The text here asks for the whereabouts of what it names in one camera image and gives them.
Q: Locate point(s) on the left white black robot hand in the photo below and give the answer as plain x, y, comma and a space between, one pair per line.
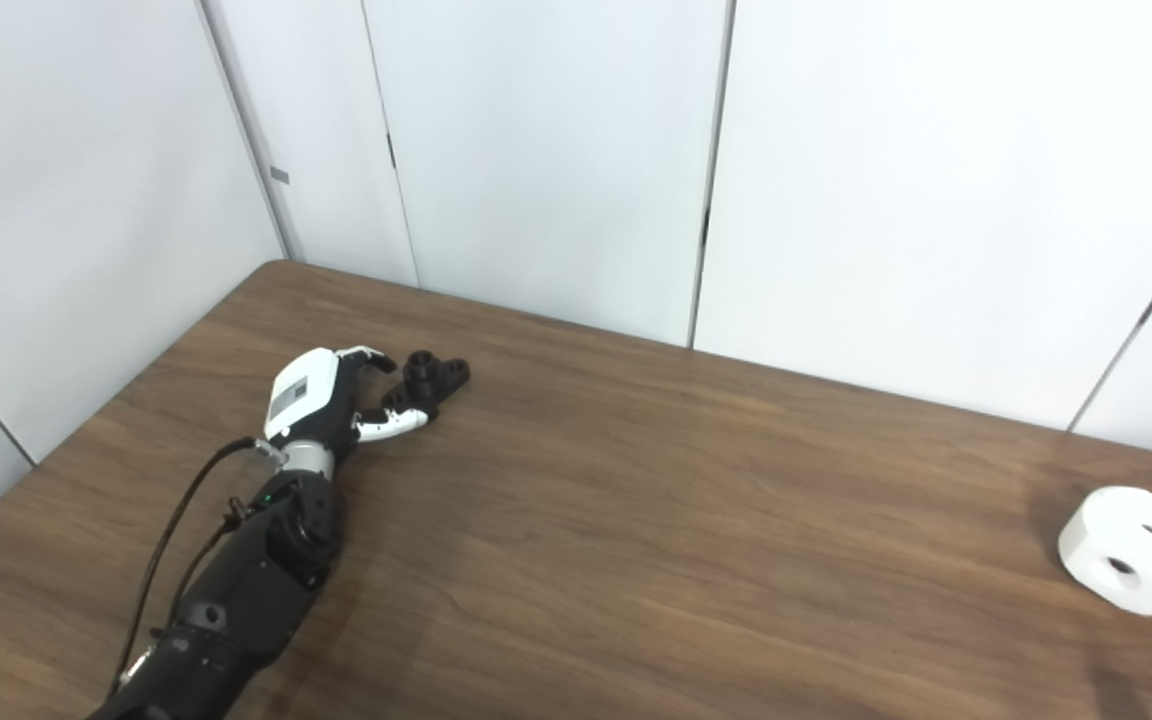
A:
301, 395

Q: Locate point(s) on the black flanged holder part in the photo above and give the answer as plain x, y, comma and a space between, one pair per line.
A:
428, 378

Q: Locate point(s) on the round white plastic piece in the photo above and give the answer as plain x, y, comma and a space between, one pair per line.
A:
1131, 560

